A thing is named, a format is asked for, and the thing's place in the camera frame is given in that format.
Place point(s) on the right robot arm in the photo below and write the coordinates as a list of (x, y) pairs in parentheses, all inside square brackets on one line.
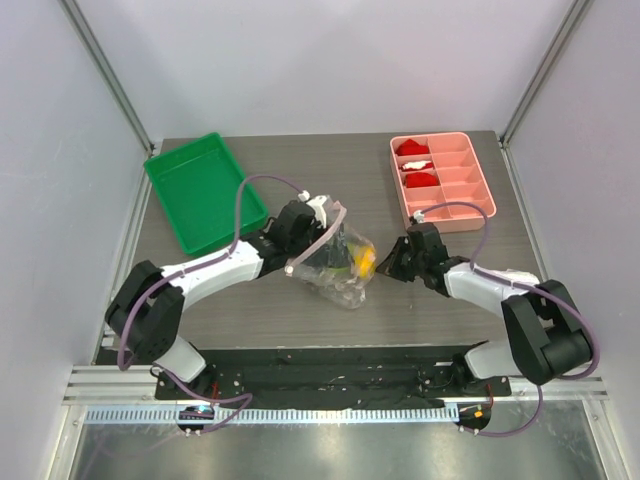
[(547, 338)]

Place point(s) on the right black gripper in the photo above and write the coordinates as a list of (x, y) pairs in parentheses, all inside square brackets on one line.
[(406, 261)]

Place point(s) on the green plastic tray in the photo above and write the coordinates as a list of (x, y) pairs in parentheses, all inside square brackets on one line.
[(196, 185)]

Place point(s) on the green fake fruit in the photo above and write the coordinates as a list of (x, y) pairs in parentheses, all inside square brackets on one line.
[(339, 271)]

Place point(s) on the clear zip top bag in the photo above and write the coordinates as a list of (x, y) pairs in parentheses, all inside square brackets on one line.
[(348, 292)]

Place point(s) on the red fake food piece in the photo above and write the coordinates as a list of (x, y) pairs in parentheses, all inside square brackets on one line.
[(411, 147)]

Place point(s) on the red fake food slice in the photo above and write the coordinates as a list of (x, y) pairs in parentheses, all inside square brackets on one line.
[(421, 180)]

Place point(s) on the pink compartment tray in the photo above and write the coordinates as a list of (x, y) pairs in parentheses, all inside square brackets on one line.
[(462, 200)]

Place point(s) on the aluminium front rail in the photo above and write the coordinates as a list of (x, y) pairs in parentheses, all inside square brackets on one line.
[(112, 397)]

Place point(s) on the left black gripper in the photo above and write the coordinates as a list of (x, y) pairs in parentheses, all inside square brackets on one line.
[(337, 254)]

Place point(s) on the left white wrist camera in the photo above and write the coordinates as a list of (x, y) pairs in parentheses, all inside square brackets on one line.
[(319, 204)]

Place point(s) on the white cloth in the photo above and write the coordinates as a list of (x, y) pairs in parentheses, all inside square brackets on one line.
[(516, 276)]

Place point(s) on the yellow fake fruit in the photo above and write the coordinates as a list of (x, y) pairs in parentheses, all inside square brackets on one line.
[(364, 256)]

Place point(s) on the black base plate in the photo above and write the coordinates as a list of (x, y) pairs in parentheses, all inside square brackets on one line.
[(367, 378)]

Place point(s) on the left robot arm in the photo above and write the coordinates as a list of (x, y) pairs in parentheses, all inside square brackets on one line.
[(147, 310)]

